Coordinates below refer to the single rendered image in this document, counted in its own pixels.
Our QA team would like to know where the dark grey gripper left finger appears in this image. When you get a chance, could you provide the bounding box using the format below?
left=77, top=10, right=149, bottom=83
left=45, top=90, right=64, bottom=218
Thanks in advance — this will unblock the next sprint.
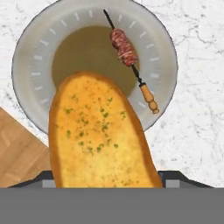
left=8, top=170, right=57, bottom=189

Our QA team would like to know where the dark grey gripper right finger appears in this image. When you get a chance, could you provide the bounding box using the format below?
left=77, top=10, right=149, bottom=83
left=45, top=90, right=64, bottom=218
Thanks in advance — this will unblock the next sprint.
left=157, top=170, right=214, bottom=189

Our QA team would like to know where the golden baguette bread slice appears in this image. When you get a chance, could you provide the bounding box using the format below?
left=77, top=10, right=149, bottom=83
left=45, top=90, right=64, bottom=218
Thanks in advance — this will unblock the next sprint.
left=47, top=70, right=164, bottom=189

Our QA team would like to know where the meat kebab skewer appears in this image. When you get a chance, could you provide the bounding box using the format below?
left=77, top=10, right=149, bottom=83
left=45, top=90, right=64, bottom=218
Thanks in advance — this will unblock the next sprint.
left=102, top=9, right=160, bottom=115

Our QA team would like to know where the grey round plate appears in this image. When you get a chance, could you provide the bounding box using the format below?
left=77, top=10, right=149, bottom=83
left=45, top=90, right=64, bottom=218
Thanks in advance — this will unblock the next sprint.
left=10, top=0, right=179, bottom=136

